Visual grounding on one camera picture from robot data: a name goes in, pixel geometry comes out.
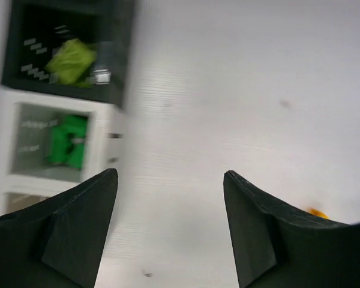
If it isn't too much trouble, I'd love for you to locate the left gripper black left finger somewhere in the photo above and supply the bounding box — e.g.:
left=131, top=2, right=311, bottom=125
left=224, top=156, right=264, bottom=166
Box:
left=0, top=169, right=118, bottom=287

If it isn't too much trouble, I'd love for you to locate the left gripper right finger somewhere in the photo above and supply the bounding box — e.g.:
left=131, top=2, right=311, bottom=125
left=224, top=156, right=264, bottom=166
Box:
left=223, top=170, right=360, bottom=288

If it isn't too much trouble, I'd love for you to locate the orange and green lego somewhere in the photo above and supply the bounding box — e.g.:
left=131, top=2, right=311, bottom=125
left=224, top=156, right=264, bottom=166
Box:
left=307, top=208, right=329, bottom=220

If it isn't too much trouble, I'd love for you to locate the white slotted container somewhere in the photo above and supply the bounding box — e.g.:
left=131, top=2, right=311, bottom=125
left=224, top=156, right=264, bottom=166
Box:
left=0, top=91, right=126, bottom=216

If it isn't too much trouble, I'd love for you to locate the black slotted container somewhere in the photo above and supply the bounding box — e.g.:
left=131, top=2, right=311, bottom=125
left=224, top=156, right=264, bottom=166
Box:
left=1, top=1, right=137, bottom=107

